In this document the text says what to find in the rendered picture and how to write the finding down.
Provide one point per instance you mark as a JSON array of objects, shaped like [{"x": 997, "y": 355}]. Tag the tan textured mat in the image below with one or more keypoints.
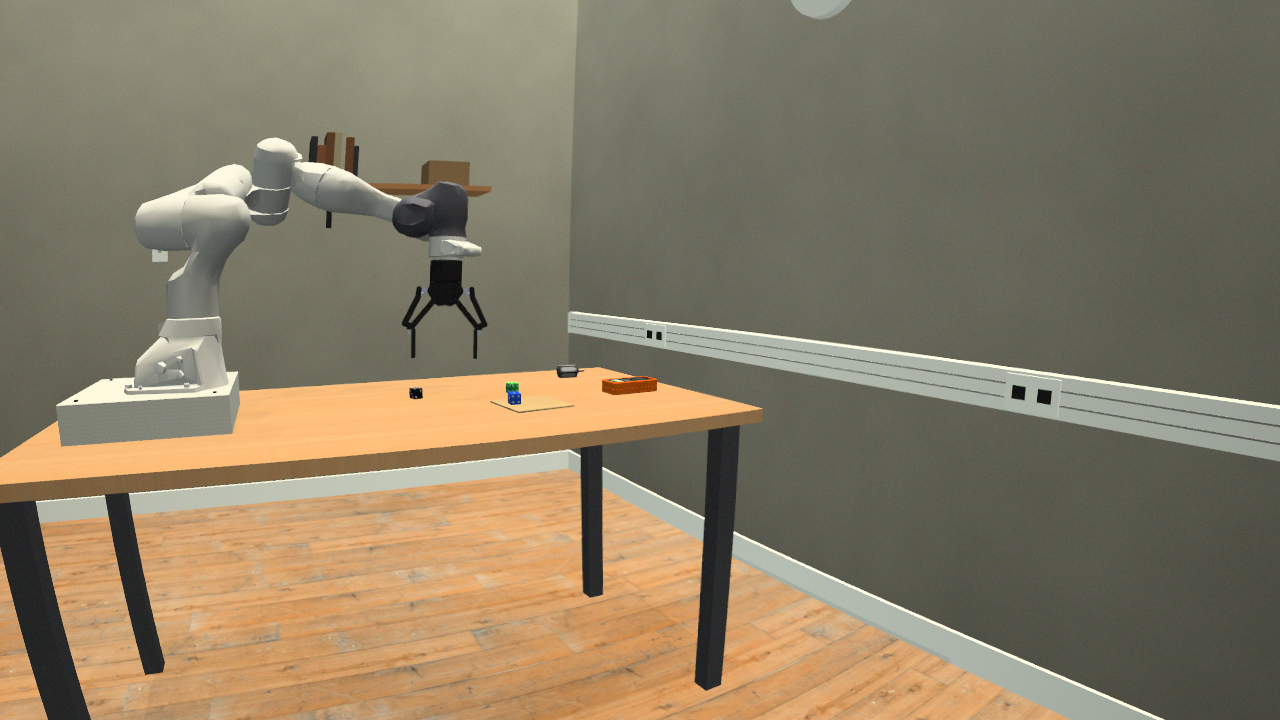
[{"x": 533, "y": 403}]

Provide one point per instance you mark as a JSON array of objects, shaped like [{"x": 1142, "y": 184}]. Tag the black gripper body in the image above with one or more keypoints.
[{"x": 445, "y": 270}]

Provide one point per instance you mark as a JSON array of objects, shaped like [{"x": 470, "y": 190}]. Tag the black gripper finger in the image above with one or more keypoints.
[
  {"x": 478, "y": 327},
  {"x": 420, "y": 291}
]

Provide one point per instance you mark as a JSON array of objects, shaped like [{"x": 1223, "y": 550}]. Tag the orange digital multimeter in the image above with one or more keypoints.
[{"x": 629, "y": 385}]

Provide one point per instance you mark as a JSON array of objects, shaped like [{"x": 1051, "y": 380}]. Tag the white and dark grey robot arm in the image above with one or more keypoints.
[{"x": 188, "y": 356}]

